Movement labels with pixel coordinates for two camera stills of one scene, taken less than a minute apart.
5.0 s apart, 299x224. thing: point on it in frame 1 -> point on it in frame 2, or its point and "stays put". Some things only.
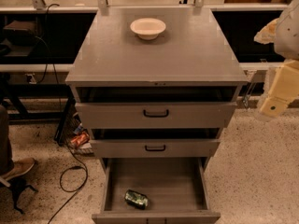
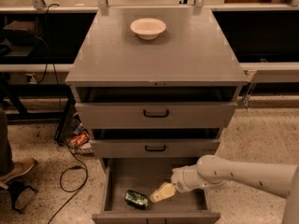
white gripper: (288, 36) -> (180, 180)
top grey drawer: (130, 115) stays put
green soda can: (136, 199) stays put
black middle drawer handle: (155, 149) stays put
